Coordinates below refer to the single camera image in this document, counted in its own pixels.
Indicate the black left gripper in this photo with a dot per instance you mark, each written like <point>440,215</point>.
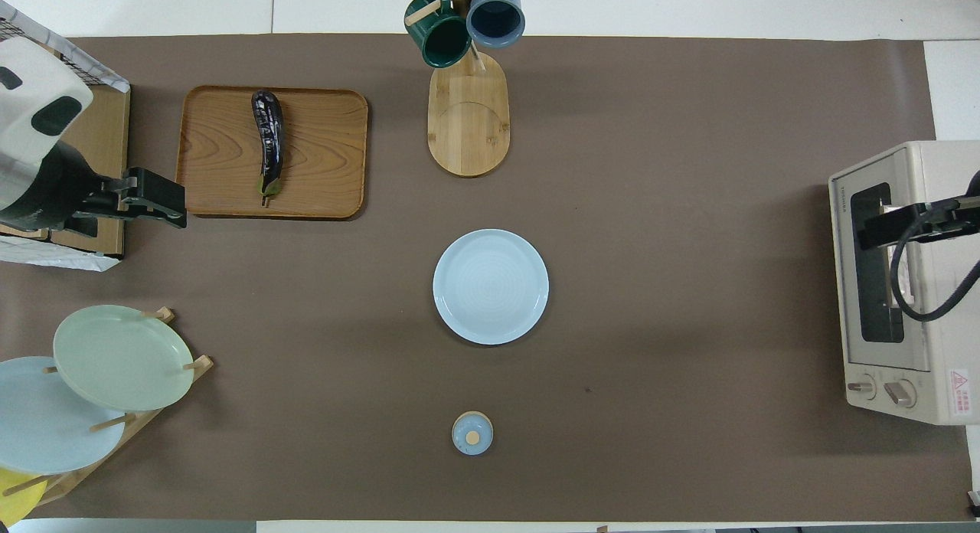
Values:
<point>157,197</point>

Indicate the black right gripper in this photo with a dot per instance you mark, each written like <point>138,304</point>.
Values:
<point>888,225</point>

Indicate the glass oven door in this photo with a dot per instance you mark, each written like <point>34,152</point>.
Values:
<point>842,288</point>

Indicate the dark purple eggplant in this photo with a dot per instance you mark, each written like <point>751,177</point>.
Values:
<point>269,138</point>

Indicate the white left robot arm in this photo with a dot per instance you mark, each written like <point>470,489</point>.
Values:
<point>31,96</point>

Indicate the beige toaster oven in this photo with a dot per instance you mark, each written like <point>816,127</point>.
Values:
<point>942,165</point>

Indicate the white patterned cloth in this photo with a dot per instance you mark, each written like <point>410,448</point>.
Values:
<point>46,253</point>

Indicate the pale green plate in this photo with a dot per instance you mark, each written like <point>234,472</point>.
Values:
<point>122,357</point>

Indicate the wooden serving tray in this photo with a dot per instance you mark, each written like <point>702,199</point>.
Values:
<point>321,158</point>

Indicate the wooden plate rack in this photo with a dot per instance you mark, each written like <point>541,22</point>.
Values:
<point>145,424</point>

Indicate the light blue racked plate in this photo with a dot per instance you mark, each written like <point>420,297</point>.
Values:
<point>46,418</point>

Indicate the brown table mat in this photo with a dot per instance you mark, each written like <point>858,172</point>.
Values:
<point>612,211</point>

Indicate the wooden mug tree stand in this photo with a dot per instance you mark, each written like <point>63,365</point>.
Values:
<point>467,119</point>

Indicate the dark green mug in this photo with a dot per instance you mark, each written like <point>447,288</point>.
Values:
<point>440,39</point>

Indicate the yellow plate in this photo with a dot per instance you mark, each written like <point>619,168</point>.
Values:
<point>15,498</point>

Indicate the blue mug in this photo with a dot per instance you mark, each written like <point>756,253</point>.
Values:
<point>495,16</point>

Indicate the small blue lid wooden knob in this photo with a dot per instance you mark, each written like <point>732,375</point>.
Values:
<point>472,433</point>

